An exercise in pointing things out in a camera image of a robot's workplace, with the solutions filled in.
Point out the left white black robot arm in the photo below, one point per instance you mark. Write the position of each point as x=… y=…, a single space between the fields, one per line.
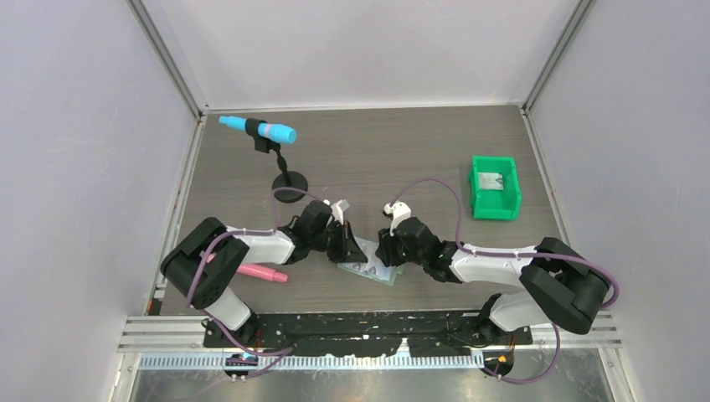
x=203 y=264

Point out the pink marker pen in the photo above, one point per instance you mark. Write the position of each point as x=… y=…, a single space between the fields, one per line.
x=262 y=272

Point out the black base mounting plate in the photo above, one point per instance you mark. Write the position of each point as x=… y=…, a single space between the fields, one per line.
x=366 y=334

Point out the silver VIP card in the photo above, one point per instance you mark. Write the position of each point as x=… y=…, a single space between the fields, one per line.
x=490 y=181
x=372 y=270

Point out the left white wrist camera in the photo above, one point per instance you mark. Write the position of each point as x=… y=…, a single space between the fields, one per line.
x=338 y=209

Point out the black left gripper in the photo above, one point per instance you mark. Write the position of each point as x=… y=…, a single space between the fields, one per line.
x=347 y=249

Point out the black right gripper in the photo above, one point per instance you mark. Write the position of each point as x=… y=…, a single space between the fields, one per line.
x=387 y=248

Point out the blue toy microphone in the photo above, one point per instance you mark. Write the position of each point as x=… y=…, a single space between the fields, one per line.
x=277 y=133

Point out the aluminium frame rail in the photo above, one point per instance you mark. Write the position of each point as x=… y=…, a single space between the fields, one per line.
x=172 y=343

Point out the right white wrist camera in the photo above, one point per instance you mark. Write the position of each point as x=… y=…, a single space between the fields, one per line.
x=397 y=212

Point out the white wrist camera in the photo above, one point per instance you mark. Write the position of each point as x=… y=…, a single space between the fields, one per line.
x=338 y=209
x=397 y=212

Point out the mint green card holder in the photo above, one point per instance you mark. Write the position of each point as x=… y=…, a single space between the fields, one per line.
x=369 y=247

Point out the black microphone stand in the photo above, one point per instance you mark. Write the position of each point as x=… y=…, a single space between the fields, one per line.
x=289 y=186

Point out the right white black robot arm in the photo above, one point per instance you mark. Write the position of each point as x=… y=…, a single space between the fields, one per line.
x=555 y=284

